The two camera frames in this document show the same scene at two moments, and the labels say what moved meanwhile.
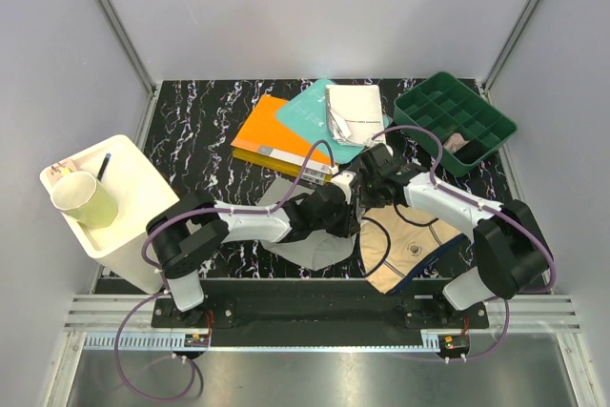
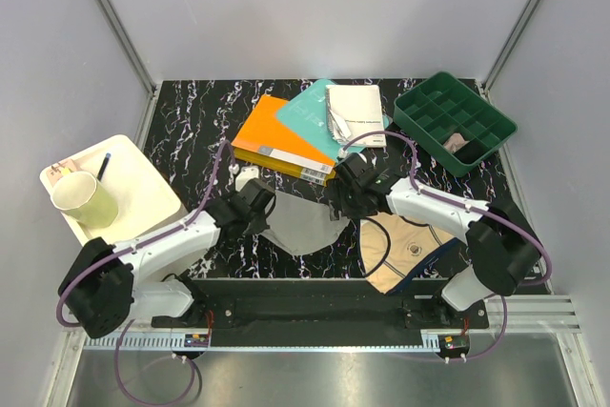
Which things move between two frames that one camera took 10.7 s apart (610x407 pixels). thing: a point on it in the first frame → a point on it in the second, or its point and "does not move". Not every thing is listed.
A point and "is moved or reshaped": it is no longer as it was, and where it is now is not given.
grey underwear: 312,251 is moved or reshaped
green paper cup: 84,199 does not move
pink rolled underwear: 456,142 does not move
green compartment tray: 472,130 does not move
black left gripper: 350,225 → 260,225
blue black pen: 103,168 does not move
